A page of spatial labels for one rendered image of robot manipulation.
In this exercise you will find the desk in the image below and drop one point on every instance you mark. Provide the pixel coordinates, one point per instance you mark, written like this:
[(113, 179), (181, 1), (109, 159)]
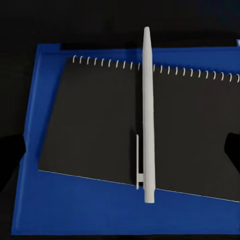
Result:
[(26, 23)]

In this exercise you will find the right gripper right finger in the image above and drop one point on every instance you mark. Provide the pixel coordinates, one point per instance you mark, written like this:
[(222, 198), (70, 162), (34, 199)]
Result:
[(232, 149)]

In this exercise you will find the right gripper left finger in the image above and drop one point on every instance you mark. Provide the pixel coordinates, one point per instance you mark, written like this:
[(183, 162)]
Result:
[(12, 149)]

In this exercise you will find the pen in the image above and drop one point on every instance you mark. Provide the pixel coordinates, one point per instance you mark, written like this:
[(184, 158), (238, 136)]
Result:
[(148, 175)]

